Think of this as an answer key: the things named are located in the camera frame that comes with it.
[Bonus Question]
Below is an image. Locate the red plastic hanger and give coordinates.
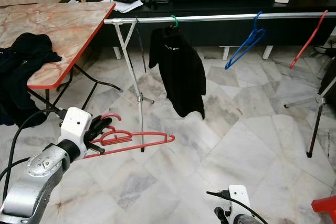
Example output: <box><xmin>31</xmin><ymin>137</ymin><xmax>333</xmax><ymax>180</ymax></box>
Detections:
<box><xmin>82</xmin><ymin>113</ymin><xmax>175</xmax><ymax>160</ymax></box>
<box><xmin>289</xmin><ymin>10</ymin><xmax>329</xmax><ymax>70</ymax></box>

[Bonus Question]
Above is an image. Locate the black garment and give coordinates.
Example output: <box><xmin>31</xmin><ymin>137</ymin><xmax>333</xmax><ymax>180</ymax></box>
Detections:
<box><xmin>5</xmin><ymin>33</ymin><xmax>64</xmax><ymax>129</ymax></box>

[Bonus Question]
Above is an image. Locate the blue plastic hanger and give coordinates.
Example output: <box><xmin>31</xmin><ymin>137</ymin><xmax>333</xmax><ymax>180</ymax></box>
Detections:
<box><xmin>224</xmin><ymin>12</ymin><xmax>266</xmax><ymax>71</ymax></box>

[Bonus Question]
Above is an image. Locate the black shirt with small print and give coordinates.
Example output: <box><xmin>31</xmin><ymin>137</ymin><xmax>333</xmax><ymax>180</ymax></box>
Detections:
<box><xmin>148</xmin><ymin>25</ymin><xmax>207</xmax><ymax>120</ymax></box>

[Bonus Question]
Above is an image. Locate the marble pattern folding table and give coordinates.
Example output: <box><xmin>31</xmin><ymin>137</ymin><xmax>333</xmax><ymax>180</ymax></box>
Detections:
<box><xmin>0</xmin><ymin>2</ymin><xmax>117</xmax><ymax>130</ymax></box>

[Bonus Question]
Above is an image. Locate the white paper stack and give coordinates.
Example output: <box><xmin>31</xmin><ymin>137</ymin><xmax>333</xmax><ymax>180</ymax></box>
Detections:
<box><xmin>113</xmin><ymin>0</ymin><xmax>145</xmax><ymax>14</ymax></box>

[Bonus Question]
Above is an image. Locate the black television console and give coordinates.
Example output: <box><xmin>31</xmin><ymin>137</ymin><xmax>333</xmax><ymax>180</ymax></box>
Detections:
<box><xmin>58</xmin><ymin>0</ymin><xmax>336</xmax><ymax>49</ymax></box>

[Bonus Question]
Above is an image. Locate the silver metal clothes rack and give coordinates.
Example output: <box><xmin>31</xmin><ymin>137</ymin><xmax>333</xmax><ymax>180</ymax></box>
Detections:
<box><xmin>103</xmin><ymin>10</ymin><xmax>336</xmax><ymax>159</ymax></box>

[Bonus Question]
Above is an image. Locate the red plastic stool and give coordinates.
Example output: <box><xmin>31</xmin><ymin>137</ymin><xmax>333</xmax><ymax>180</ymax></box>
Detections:
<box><xmin>311</xmin><ymin>195</ymin><xmax>336</xmax><ymax>217</ymax></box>

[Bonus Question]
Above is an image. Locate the dark brown sofa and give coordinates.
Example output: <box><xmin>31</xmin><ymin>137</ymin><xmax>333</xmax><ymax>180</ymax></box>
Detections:
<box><xmin>319</xmin><ymin>48</ymin><xmax>336</xmax><ymax>99</ymax></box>

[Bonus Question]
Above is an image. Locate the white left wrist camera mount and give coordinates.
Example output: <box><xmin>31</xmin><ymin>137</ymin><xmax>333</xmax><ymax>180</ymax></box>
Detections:
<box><xmin>58</xmin><ymin>107</ymin><xmax>92</xmax><ymax>154</ymax></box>

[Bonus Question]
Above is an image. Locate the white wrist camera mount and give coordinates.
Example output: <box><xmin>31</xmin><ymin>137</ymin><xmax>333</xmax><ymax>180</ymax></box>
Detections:
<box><xmin>227</xmin><ymin>185</ymin><xmax>251</xmax><ymax>215</ymax></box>
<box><xmin>58</xmin><ymin>107</ymin><xmax>92</xmax><ymax>154</ymax></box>

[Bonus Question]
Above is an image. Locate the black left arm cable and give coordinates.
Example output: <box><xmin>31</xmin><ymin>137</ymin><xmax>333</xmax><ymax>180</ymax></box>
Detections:
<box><xmin>2</xmin><ymin>108</ymin><xmax>69</xmax><ymax>219</ymax></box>

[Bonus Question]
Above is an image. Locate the thin black wire hanger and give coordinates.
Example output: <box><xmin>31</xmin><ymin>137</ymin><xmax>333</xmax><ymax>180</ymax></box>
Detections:
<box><xmin>134</xmin><ymin>19</ymin><xmax>148</xmax><ymax>72</ymax></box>

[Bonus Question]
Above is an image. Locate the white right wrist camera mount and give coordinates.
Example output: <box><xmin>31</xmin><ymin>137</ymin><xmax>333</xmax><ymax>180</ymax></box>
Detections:
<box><xmin>227</xmin><ymin>185</ymin><xmax>251</xmax><ymax>215</ymax></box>

